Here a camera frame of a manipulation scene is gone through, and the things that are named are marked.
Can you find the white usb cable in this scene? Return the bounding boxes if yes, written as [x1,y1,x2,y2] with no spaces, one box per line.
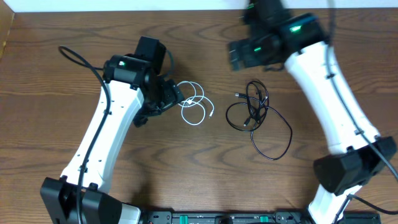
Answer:
[175,80,215,126]

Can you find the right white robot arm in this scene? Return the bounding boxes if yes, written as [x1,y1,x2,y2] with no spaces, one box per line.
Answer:
[229,0,397,223]

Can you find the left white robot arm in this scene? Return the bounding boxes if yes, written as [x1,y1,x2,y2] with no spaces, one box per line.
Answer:
[40,36,183,223]

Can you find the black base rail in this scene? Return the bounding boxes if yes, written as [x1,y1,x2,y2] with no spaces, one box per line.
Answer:
[138,210,381,224]

